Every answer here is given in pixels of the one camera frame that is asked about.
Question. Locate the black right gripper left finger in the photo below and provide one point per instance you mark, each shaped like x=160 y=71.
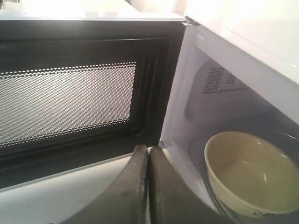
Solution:
x=125 y=199

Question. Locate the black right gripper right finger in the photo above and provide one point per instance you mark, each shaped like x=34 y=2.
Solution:
x=171 y=201

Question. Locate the white microwave door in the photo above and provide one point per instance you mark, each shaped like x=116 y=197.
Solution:
x=76 y=98

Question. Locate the beige ceramic bowl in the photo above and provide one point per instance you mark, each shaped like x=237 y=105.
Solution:
x=251 y=175

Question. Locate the white Midea microwave oven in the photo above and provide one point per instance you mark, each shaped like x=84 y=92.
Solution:
x=238 y=70

